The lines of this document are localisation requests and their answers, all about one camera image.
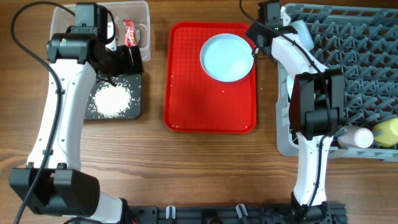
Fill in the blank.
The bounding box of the white rice pile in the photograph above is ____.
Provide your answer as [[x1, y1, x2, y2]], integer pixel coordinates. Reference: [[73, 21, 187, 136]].
[[88, 81, 141, 119]]

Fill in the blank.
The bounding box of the clear plastic bin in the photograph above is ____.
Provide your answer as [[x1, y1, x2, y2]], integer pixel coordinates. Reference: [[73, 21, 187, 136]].
[[50, 1, 151, 62]]

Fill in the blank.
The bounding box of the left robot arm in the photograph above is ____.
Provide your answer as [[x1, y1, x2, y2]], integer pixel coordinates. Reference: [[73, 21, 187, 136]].
[[9, 2, 144, 223]]

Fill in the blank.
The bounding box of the red serving tray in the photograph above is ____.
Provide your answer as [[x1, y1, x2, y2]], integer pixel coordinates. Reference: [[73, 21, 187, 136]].
[[164, 21, 257, 134]]

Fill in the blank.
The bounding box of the light blue bowl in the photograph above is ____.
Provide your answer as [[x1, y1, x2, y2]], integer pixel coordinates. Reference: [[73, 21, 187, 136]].
[[290, 20, 314, 51]]

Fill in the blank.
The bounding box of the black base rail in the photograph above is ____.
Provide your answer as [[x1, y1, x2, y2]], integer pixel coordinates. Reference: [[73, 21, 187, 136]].
[[123, 203, 348, 224]]

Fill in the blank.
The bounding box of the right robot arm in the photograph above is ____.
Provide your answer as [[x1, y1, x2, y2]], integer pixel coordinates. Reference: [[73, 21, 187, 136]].
[[245, 20, 344, 223]]

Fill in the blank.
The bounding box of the pink plastic cup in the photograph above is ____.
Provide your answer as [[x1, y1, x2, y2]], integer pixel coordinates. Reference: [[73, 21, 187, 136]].
[[337, 126, 374, 149]]

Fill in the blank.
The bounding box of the light blue plate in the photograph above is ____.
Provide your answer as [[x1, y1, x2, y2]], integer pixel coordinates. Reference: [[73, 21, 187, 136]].
[[200, 33, 254, 83]]

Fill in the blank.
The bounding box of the red foil wrapper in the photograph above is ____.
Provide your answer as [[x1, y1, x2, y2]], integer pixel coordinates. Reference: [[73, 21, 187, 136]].
[[123, 19, 138, 47]]

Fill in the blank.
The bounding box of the yellow plastic cup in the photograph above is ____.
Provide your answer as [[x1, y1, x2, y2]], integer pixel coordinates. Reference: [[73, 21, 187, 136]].
[[372, 118, 397, 147]]

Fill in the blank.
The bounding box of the black plastic tray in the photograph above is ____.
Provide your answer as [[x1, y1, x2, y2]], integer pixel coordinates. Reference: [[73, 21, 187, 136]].
[[83, 72, 143, 121]]

